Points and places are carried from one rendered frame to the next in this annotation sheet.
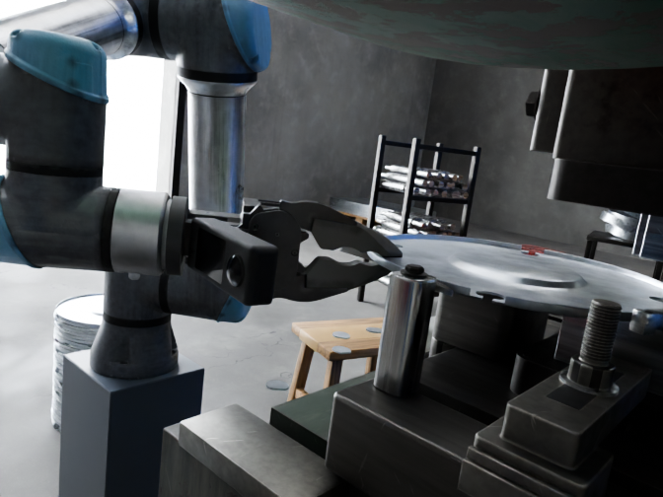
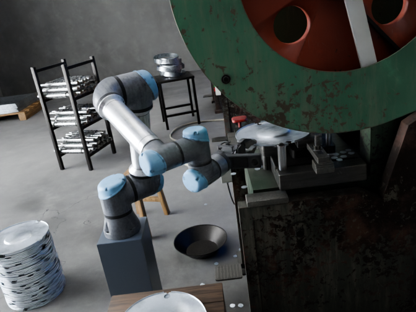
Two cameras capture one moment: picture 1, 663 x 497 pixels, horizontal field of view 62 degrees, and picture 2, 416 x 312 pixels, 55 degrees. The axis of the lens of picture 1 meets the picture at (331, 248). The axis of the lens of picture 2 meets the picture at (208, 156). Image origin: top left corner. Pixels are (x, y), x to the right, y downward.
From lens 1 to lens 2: 1.10 m
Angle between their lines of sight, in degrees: 39
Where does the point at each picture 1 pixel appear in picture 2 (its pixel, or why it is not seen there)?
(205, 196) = not seen: hidden behind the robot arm
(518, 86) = not seen: outside the picture
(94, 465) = (137, 272)
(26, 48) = (201, 136)
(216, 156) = not seen: hidden behind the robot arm
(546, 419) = (324, 156)
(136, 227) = (224, 164)
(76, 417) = (117, 262)
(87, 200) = (213, 164)
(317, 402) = (256, 184)
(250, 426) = (257, 195)
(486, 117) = (26, 15)
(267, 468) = (274, 196)
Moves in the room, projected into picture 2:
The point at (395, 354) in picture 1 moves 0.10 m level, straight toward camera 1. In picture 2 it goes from (284, 161) to (306, 169)
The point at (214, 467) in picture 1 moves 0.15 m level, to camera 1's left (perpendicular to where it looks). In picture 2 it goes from (262, 204) to (231, 223)
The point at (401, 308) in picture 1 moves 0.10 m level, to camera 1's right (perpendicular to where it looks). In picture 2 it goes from (283, 152) to (301, 143)
